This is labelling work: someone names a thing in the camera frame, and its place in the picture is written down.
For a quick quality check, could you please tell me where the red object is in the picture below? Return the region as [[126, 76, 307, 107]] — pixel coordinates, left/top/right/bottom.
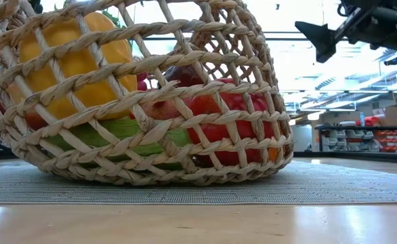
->
[[356, 116, 382, 127]]

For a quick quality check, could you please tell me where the yellow bell pepper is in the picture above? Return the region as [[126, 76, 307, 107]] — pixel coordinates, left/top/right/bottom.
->
[[7, 11, 138, 121]]

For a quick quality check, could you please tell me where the woven wicker basket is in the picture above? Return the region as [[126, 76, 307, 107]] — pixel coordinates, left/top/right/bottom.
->
[[0, 0, 294, 186]]

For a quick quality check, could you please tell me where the dark red vegetable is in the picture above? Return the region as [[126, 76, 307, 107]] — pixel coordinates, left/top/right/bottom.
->
[[163, 65, 207, 88]]

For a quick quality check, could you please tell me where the large red apple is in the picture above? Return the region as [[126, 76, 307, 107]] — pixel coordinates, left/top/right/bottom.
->
[[186, 77, 274, 167]]

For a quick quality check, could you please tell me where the red apple with yellow patch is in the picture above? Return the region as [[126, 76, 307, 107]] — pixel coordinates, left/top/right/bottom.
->
[[129, 98, 183, 121]]

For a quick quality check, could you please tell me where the light green leafy vegetable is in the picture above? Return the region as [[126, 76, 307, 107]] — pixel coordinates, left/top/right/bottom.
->
[[45, 117, 193, 170]]

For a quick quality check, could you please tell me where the purple grape bunch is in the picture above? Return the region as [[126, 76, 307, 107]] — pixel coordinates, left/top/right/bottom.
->
[[136, 71, 149, 92]]

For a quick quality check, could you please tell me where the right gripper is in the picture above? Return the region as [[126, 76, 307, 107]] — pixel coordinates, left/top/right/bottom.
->
[[294, 0, 394, 64]]

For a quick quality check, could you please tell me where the grey woven placemat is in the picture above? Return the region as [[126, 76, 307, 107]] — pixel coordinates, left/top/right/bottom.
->
[[0, 159, 397, 206]]

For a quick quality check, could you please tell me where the black overhead bar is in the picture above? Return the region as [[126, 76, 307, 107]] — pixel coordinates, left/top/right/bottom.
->
[[143, 30, 350, 42]]

